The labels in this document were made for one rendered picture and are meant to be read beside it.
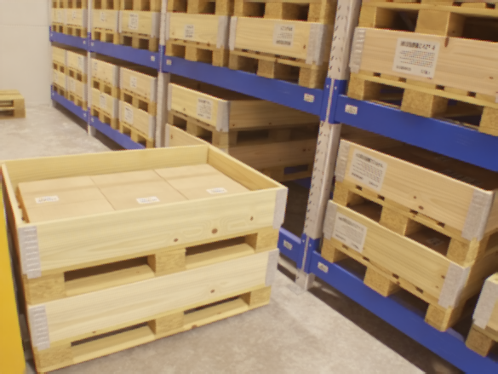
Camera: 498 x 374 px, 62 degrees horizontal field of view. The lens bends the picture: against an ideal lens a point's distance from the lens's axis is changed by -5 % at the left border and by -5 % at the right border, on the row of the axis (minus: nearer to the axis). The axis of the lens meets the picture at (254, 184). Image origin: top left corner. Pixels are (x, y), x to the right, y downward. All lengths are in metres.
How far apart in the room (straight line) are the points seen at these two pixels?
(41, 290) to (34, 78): 6.14
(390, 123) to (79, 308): 1.57
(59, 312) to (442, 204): 1.64
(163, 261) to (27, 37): 6.11
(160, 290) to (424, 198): 1.24
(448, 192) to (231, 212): 0.95
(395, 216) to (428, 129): 0.44
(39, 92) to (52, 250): 6.16
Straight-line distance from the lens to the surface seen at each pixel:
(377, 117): 2.12
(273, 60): 2.61
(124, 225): 1.77
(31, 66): 7.69
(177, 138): 3.58
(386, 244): 2.18
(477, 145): 1.89
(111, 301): 1.93
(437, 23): 1.98
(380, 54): 2.11
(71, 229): 1.72
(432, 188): 1.99
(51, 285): 1.82
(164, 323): 2.11
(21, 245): 1.71
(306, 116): 3.55
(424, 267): 2.09
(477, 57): 1.88
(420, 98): 1.99
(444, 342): 2.19
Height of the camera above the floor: 1.45
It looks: 20 degrees down
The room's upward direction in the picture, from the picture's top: 6 degrees clockwise
